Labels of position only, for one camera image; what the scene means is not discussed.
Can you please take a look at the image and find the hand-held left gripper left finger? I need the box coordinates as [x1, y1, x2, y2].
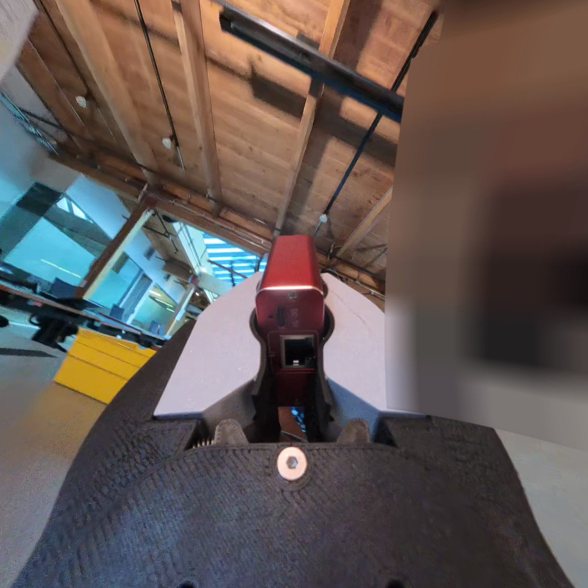
[154, 273, 279, 443]

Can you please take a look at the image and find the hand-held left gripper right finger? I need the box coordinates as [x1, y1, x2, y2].
[305, 274, 388, 443]

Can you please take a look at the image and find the red port adapter box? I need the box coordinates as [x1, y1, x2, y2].
[254, 234, 329, 409]

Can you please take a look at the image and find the yellow plastic bin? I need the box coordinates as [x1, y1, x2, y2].
[54, 327, 158, 405]

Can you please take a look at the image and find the wooden top office desk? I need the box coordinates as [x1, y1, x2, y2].
[0, 266, 167, 352]

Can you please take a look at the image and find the black ceiling pipe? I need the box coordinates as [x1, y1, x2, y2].
[220, 9, 406, 122]

